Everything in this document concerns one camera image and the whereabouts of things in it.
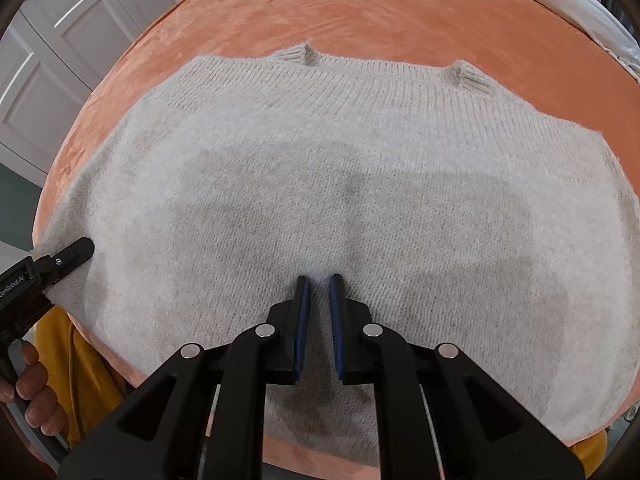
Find orange plush blanket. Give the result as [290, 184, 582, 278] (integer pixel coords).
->
[35, 0, 640, 477]

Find grey sweater with black hearts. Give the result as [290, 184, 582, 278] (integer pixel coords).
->
[30, 44, 640, 466]

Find dark striped curtain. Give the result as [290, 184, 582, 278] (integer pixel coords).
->
[597, 0, 640, 61]

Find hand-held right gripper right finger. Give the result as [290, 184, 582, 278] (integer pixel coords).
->
[327, 274, 586, 480]

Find white wardrobe doors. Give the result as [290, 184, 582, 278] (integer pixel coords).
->
[0, 0, 232, 187]

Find person's yellow garment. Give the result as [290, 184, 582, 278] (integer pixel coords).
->
[32, 307, 127, 450]

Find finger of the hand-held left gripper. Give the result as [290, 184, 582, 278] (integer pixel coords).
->
[30, 237, 96, 282]

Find person's left hand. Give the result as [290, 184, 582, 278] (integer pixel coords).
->
[0, 342, 69, 429]

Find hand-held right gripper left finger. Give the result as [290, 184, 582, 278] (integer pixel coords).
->
[60, 275, 313, 480]

